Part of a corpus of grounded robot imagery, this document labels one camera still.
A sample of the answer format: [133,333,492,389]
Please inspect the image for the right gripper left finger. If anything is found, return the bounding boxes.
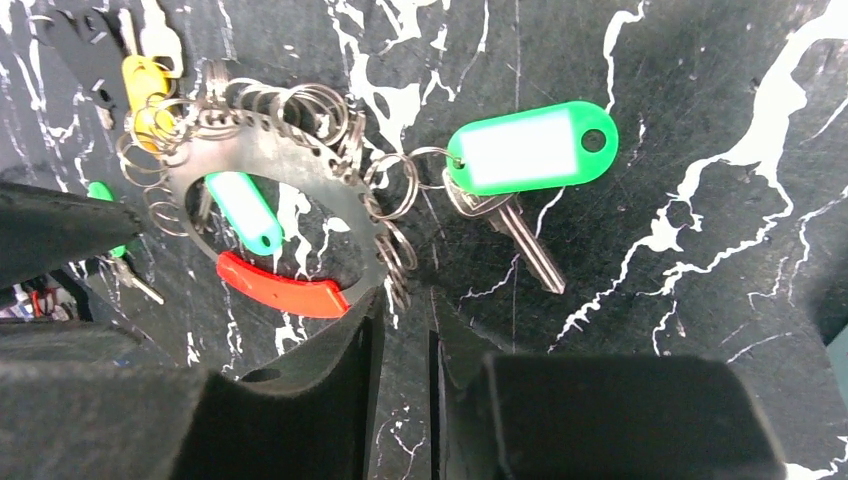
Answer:
[1,293,385,479]

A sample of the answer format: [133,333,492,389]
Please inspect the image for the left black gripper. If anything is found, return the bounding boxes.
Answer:
[1,182,142,325]

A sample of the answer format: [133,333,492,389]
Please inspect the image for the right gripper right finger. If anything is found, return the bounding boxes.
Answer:
[427,291,787,479]

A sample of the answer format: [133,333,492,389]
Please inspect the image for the metal keyring with red handle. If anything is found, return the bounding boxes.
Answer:
[116,60,417,319]

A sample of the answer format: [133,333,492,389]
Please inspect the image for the green tag key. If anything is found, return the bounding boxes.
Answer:
[440,100,619,294]
[87,181,165,305]

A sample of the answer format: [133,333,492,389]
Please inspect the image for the black tag keys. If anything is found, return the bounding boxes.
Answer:
[29,7,129,114]

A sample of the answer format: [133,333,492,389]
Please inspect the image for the yellow key tag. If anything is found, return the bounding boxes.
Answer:
[117,9,178,155]

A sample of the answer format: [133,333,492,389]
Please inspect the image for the teal tag key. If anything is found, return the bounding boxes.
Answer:
[195,171,285,256]

